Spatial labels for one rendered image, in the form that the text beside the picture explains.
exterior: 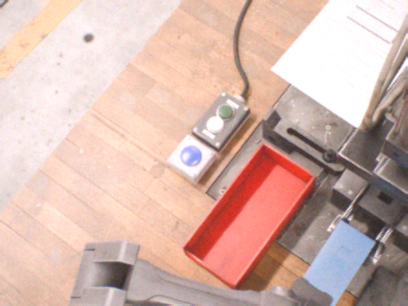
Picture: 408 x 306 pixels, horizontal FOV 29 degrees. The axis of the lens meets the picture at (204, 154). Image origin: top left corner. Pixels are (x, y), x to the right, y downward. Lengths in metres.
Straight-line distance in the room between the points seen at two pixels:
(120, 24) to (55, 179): 1.27
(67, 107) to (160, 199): 1.18
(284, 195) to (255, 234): 0.09
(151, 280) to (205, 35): 0.73
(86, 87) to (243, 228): 1.29
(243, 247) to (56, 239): 0.36
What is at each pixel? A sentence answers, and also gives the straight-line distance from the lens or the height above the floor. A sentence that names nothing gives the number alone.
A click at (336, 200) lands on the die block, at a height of 0.93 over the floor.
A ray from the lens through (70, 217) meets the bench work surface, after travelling 1.53.
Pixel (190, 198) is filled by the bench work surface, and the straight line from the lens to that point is 1.50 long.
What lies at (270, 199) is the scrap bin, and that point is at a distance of 1.49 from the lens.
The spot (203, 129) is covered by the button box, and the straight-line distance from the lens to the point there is 1.52.
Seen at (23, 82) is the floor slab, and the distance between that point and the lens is 2.73.
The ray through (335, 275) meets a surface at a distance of 1.37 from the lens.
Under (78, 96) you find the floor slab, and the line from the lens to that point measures 2.65.
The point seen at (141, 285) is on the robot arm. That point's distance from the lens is 1.04.
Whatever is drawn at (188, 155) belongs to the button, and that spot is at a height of 0.94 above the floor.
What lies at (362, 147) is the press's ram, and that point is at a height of 1.14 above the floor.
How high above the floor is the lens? 2.32
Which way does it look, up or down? 68 degrees down
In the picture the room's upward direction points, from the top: 11 degrees counter-clockwise
